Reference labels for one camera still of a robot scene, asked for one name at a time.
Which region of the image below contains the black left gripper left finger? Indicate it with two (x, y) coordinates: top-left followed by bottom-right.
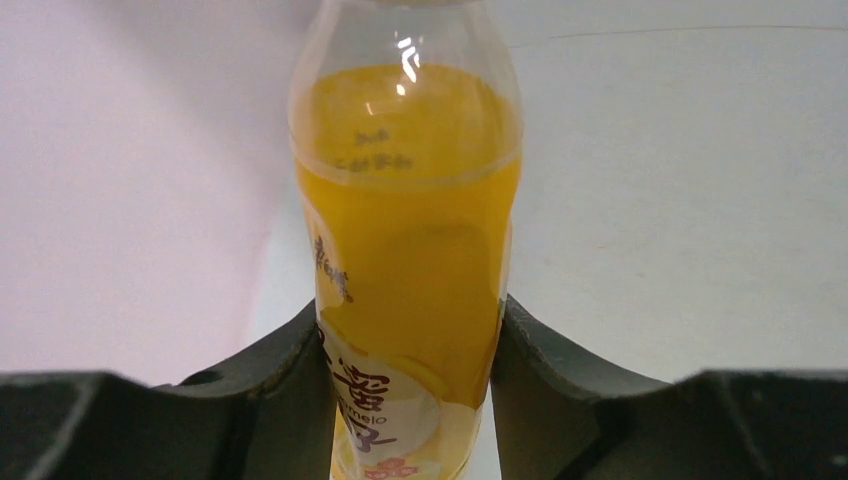
(1, 304), (336, 479)

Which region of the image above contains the yellow juice bottle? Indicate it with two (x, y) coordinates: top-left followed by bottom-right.
(288, 1), (524, 479)

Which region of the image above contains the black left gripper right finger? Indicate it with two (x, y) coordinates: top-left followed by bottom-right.
(491, 299), (847, 479)

